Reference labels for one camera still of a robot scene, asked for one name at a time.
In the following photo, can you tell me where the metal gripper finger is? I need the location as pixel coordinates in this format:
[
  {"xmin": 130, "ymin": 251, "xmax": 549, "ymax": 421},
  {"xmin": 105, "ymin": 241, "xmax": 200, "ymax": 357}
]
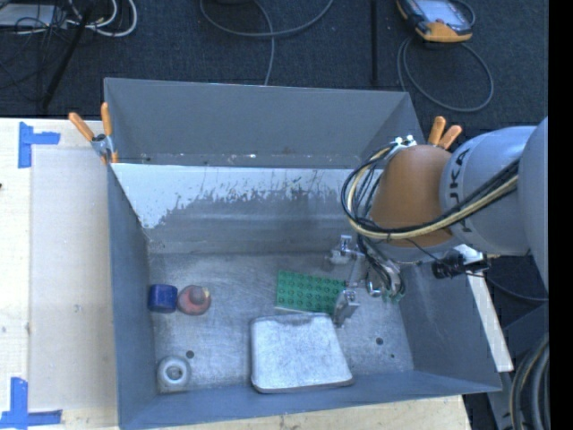
[
  {"xmin": 329, "ymin": 234, "xmax": 365, "ymax": 266},
  {"xmin": 331, "ymin": 288, "xmax": 362, "ymax": 330}
]

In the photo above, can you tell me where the green studded flat plate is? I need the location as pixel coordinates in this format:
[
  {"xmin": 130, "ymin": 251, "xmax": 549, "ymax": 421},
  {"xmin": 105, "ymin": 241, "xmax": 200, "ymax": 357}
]
[{"xmin": 273, "ymin": 269, "xmax": 348, "ymax": 317}]

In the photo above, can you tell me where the grey square flat pad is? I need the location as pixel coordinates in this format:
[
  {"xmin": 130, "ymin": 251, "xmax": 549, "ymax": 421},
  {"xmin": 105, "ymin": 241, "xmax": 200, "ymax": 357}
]
[{"xmin": 248, "ymin": 312, "xmax": 356, "ymax": 395}]

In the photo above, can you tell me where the grey metal bin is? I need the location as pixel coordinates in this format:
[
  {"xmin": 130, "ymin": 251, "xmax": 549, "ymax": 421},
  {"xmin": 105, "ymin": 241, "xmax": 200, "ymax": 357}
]
[{"xmin": 103, "ymin": 76, "xmax": 504, "ymax": 430}]

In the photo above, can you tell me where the red-brown cone toy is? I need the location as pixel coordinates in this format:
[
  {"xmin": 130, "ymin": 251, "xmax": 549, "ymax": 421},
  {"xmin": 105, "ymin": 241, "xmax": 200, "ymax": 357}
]
[{"xmin": 175, "ymin": 284, "xmax": 213, "ymax": 317}]

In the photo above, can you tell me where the blue short cylinder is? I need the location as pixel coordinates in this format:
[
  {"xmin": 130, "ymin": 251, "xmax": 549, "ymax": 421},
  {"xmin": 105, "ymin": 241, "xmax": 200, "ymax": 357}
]
[{"xmin": 147, "ymin": 283, "xmax": 179, "ymax": 314}]

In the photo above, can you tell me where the black cylinder on white bracket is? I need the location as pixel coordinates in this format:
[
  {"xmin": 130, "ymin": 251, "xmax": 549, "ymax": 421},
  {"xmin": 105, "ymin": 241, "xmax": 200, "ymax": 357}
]
[{"xmin": 431, "ymin": 245, "xmax": 492, "ymax": 281}]

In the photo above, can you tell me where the white ring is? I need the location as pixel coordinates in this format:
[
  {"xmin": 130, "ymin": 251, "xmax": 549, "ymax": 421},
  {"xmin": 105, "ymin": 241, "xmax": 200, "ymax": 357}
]
[{"xmin": 156, "ymin": 355, "xmax": 193, "ymax": 394}]

